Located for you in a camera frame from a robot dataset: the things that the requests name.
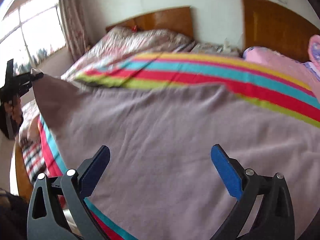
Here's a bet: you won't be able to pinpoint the plaid bed sheet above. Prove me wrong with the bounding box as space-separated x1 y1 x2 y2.
20 140 49 183

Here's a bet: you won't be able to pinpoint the patterned pink curtain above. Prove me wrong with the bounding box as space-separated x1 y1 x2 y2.
56 0 91 61

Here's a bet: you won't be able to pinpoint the dark cloth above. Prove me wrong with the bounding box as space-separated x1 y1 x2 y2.
0 189 29 240

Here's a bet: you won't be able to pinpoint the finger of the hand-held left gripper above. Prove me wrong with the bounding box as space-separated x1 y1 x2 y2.
14 70 44 82
14 79 34 97

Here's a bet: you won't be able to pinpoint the barred window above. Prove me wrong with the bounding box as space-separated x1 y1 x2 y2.
0 0 67 64

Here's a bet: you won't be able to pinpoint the striped colourful blanket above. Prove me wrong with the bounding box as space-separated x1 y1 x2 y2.
37 51 320 240

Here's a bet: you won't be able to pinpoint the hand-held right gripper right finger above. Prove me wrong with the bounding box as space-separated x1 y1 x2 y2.
210 144 295 240

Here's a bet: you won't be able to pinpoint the rolled pink quilt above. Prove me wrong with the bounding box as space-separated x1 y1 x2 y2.
308 34 320 81

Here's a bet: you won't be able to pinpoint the floral pink quilt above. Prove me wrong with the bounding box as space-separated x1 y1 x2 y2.
19 26 196 142

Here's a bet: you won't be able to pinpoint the plain wooden headboard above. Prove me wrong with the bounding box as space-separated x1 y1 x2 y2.
106 6 195 40

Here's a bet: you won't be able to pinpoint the wooden bed frame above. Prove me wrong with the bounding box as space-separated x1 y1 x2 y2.
14 140 34 202

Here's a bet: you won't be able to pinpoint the nightstand with floral cover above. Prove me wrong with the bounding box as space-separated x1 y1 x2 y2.
190 42 243 58

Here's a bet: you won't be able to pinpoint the purple grey pants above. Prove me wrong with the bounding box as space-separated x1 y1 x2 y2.
32 73 320 240

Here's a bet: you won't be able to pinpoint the ribbed wooden headboard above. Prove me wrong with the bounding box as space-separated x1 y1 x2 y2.
241 0 320 63

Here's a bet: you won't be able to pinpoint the person's left hand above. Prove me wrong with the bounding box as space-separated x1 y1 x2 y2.
4 97 24 127

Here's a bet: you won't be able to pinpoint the pink bed sheet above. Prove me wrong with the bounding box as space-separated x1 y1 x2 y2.
242 46 320 92

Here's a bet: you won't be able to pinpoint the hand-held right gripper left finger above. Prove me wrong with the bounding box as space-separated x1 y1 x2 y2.
27 145 111 240

